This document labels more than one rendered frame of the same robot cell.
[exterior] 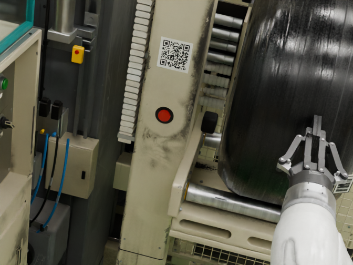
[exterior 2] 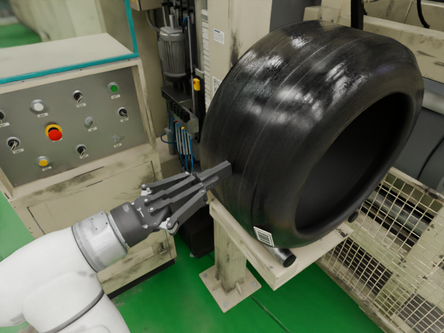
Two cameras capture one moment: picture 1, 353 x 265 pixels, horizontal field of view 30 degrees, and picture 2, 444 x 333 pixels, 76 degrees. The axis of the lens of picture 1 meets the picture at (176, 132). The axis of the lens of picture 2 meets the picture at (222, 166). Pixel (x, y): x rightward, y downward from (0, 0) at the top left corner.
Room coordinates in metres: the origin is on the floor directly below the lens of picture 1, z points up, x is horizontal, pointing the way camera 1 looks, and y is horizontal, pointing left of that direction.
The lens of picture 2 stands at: (0.88, -0.60, 1.60)
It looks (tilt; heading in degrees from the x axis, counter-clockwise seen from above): 40 degrees down; 50
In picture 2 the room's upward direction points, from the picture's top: straight up
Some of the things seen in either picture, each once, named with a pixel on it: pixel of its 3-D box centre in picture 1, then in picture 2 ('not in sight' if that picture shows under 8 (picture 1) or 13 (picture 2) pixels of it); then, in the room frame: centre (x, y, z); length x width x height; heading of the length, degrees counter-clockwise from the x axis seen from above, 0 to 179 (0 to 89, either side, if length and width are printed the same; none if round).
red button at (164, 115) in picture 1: (164, 114); not in sight; (1.41, 0.04, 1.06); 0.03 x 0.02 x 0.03; 84
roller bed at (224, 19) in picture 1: (207, 53); not in sight; (1.86, -0.05, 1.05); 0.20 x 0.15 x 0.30; 84
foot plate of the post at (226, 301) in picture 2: not in sight; (229, 279); (1.47, 0.03, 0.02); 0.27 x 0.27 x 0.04; 84
